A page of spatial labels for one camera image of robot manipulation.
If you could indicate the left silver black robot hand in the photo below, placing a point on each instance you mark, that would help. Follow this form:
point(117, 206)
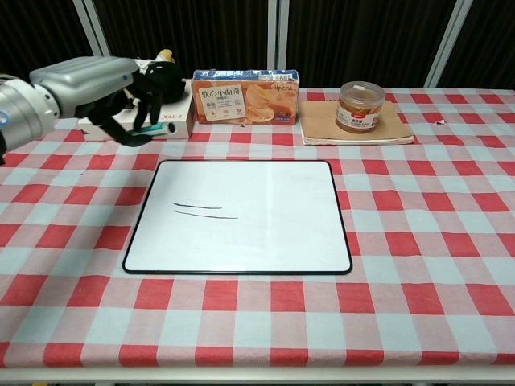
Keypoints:
point(84, 80)

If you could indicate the green white marker pen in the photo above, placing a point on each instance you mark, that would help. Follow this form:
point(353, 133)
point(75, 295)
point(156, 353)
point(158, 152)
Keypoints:
point(161, 129)

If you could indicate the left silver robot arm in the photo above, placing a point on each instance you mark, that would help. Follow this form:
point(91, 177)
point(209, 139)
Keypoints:
point(24, 112)

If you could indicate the dark corrugated partition panel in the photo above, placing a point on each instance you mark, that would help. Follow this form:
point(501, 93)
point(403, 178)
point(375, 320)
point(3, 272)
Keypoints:
point(491, 40)
point(36, 32)
point(362, 36)
point(181, 32)

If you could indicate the black white plush toy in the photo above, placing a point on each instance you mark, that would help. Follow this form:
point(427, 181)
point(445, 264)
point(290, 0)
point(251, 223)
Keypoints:
point(169, 80)

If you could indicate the white flat cardboard box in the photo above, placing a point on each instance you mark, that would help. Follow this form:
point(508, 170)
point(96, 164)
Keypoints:
point(179, 113)

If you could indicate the orange blue cookie box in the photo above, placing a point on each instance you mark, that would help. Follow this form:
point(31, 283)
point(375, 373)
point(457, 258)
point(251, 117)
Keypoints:
point(245, 100)

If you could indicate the white drawing board black rim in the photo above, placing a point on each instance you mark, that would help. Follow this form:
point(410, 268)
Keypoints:
point(261, 233)

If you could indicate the brown paper notebook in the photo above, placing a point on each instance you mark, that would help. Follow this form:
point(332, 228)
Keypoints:
point(318, 128)

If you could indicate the clear plastic snack jar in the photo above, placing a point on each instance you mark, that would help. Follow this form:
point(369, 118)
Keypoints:
point(360, 108)

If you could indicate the red white checkered tablecloth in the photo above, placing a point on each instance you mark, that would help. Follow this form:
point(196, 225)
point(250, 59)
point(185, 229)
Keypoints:
point(402, 241)

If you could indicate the grey partition post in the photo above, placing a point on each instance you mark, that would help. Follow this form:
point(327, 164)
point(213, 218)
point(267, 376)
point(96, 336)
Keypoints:
point(92, 24)
point(448, 40)
point(271, 36)

